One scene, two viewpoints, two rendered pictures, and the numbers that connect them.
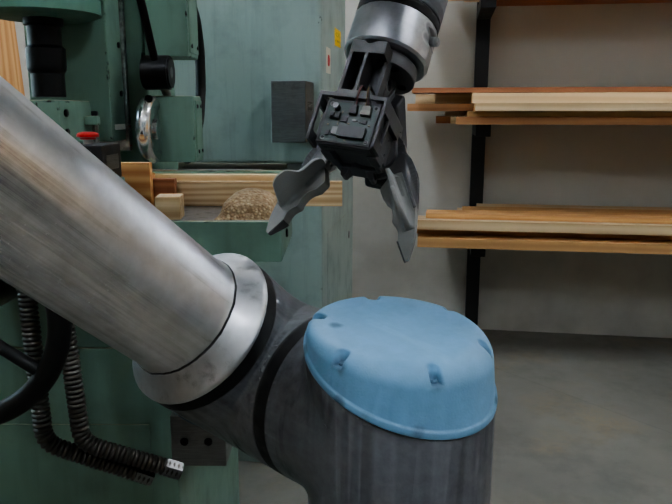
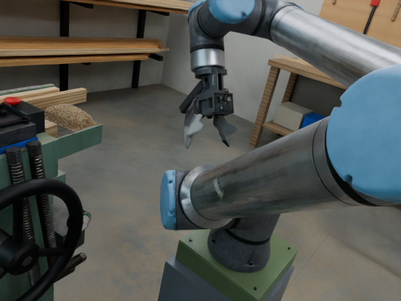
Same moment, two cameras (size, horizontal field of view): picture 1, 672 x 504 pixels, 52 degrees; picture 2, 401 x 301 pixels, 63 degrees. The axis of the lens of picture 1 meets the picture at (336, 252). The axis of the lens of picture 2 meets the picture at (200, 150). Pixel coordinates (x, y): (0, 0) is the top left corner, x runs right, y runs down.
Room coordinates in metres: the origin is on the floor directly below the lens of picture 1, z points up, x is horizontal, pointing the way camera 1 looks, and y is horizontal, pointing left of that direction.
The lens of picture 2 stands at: (0.38, 0.74, 1.29)
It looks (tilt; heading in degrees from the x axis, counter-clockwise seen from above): 26 degrees down; 293
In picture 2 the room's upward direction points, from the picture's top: 12 degrees clockwise
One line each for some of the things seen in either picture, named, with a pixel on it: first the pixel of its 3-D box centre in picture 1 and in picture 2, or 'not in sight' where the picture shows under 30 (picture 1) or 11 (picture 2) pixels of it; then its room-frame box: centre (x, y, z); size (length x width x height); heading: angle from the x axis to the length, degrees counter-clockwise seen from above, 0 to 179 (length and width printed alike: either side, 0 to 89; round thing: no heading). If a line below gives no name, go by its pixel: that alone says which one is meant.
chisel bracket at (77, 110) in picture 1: (57, 126); not in sight; (1.16, 0.46, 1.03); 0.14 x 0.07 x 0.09; 0
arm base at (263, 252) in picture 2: not in sight; (242, 235); (0.53, -0.05, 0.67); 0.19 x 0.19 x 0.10
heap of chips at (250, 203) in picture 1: (251, 200); (68, 112); (1.05, 0.13, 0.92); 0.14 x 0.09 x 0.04; 0
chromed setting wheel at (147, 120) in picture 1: (150, 129); not in sight; (1.27, 0.33, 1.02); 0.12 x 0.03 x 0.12; 0
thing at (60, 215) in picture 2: (207, 423); (60, 230); (0.99, 0.20, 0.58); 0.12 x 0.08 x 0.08; 0
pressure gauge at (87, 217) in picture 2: not in sight; (77, 222); (0.92, 0.20, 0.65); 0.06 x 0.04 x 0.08; 90
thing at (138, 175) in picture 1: (100, 187); not in sight; (1.07, 0.36, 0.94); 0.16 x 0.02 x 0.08; 90
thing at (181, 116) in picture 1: (175, 128); not in sight; (1.32, 0.30, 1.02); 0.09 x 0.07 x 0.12; 90
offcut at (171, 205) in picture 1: (169, 206); (45, 129); (1.00, 0.24, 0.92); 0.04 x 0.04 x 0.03; 5
